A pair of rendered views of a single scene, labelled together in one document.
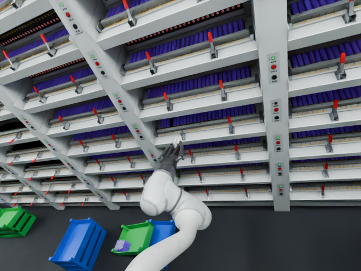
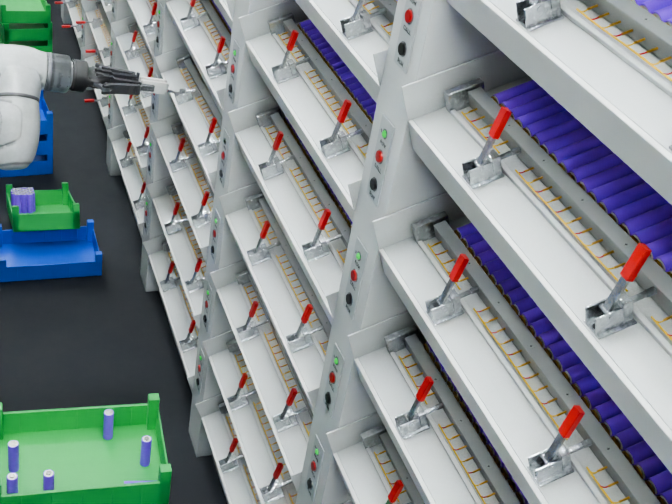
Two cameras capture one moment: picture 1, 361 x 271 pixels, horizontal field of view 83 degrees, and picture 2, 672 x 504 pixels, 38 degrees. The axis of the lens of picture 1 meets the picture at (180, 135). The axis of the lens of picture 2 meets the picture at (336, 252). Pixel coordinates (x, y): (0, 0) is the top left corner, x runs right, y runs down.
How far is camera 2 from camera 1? 1.89 m
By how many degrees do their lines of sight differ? 31
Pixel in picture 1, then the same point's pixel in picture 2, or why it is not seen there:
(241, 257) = (57, 385)
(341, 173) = (247, 428)
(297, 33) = (263, 43)
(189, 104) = (201, 42)
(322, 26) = (275, 60)
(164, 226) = (91, 256)
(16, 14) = not seen: outside the picture
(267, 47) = (236, 29)
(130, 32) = not seen: outside the picture
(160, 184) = (16, 57)
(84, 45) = not seen: outside the picture
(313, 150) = (241, 315)
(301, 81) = (258, 139)
